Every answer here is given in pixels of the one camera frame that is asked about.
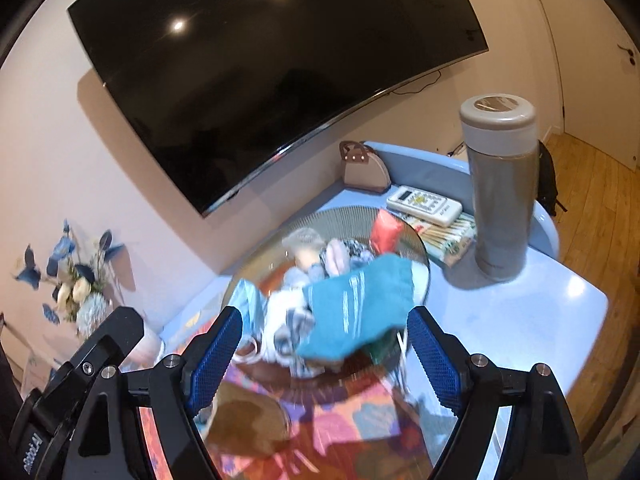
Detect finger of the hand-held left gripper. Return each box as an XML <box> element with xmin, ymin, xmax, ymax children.
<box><xmin>47</xmin><ymin>305</ymin><xmax>147</xmax><ymax>396</ymax></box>

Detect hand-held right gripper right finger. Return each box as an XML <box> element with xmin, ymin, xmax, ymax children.
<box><xmin>406</xmin><ymin>305</ymin><xmax>588</xmax><ymax>480</ymax></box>

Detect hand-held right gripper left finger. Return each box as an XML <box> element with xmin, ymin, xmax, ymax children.
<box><xmin>62</xmin><ymin>305</ymin><xmax>244</xmax><ymax>480</ymax></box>

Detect light blue printed cloth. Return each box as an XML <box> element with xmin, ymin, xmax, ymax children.
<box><xmin>227</xmin><ymin>277</ymin><xmax>271</xmax><ymax>333</ymax></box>

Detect white plush toy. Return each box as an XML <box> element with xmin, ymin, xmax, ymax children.
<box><xmin>262</xmin><ymin>290</ymin><xmax>313</xmax><ymax>356</ymax></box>

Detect teal drawstring pouch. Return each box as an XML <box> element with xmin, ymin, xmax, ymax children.
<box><xmin>297</xmin><ymin>254</ymin><xmax>416</xmax><ymax>361</ymax></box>

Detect red packet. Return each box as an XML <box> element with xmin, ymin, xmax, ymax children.
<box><xmin>370</xmin><ymin>210</ymin><xmax>405</xmax><ymax>256</ymax></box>

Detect blue bunny plush toy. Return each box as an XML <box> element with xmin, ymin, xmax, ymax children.
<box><xmin>282</xmin><ymin>240</ymin><xmax>376</xmax><ymax>291</ymax></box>

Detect small blond doll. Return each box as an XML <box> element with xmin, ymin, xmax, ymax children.
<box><xmin>282</xmin><ymin>227</ymin><xmax>328</xmax><ymax>271</ymax></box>

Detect ribbed glass plate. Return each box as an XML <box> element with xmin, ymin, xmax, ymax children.
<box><xmin>220</xmin><ymin>205</ymin><xmax>432</xmax><ymax>396</ymax></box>

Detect white ribbed vase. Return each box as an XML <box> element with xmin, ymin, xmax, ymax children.
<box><xmin>127</xmin><ymin>322</ymin><xmax>166</xmax><ymax>366</ymax></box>

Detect blue and white artificial flowers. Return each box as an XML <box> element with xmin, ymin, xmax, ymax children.
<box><xmin>12</xmin><ymin>219</ymin><xmax>128</xmax><ymax>336</ymax></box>

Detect bamboo pen holder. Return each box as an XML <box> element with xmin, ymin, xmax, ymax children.
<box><xmin>200</xmin><ymin>385</ymin><xmax>293</xmax><ymax>456</ymax></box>

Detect pack of cotton swabs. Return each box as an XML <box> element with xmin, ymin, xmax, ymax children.
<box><xmin>407</xmin><ymin>212</ymin><xmax>478</xmax><ymax>267</ymax></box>

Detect orange floral table mat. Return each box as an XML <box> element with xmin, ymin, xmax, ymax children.
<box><xmin>137</xmin><ymin>360</ymin><xmax>436</xmax><ymax>480</ymax></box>

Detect white remote control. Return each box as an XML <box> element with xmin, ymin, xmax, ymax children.
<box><xmin>387</xmin><ymin>185</ymin><xmax>463</xmax><ymax>227</ymax></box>

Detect grey thermos bottle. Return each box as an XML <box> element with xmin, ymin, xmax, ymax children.
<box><xmin>460</xmin><ymin>94</ymin><xmax>540</xmax><ymax>282</ymax></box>

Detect brown purse-shaped holder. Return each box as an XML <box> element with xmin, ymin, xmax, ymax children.
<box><xmin>339</xmin><ymin>140</ymin><xmax>393</xmax><ymax>193</ymax></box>

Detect black bag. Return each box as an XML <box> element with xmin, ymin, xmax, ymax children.
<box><xmin>537</xmin><ymin>141</ymin><xmax>568</xmax><ymax>217</ymax></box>

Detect black wall television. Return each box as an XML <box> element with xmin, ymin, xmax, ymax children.
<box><xmin>67</xmin><ymin>0</ymin><xmax>490</xmax><ymax>218</ymax></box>

